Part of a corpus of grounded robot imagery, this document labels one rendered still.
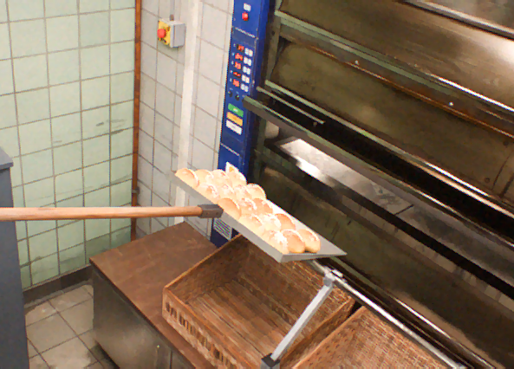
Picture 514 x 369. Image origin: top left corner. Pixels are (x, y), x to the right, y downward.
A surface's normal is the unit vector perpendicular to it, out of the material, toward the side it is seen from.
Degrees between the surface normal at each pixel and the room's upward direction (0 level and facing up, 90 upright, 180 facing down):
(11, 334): 90
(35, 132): 90
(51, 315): 0
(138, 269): 0
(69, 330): 0
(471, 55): 70
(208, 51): 90
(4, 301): 90
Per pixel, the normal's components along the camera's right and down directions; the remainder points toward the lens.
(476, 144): -0.65, -0.04
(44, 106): 0.66, 0.45
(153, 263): 0.11, -0.85
